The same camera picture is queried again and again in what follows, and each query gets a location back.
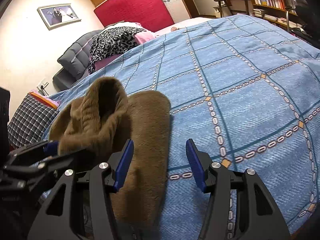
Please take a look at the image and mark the blue patterned quilt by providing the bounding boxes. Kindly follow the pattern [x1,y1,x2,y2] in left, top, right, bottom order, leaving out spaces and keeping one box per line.
[52,15,319,239]

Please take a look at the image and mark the red upright mattress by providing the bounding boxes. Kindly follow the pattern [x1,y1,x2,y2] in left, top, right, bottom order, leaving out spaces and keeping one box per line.
[94,0,174,32]

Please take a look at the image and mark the framed wedding photo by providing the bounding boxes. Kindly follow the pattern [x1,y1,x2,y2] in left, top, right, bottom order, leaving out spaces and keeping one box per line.
[37,3,81,30]

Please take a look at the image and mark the wooden bookshelf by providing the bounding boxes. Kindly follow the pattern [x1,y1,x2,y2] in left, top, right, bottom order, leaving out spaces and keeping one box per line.
[251,0,304,29]

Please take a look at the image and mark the checkered pillow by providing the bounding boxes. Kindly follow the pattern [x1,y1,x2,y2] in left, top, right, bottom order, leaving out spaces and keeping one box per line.
[8,91,59,148]

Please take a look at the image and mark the brown fleece pants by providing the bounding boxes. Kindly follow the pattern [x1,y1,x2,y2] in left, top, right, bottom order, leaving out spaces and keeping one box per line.
[48,77,170,228]

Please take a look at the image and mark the grey padded headboard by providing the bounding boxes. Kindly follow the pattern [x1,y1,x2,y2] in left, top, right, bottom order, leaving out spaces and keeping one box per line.
[53,30,101,92]

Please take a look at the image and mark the leopard print cloth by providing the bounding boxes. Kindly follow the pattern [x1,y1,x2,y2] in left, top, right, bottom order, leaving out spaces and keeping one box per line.
[88,26,146,74]

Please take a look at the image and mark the wall power socket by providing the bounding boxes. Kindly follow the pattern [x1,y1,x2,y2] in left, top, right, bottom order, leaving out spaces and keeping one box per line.
[36,79,49,90]

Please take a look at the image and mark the pink blanket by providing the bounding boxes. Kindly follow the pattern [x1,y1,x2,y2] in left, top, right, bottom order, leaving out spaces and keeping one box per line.
[95,22,156,72]

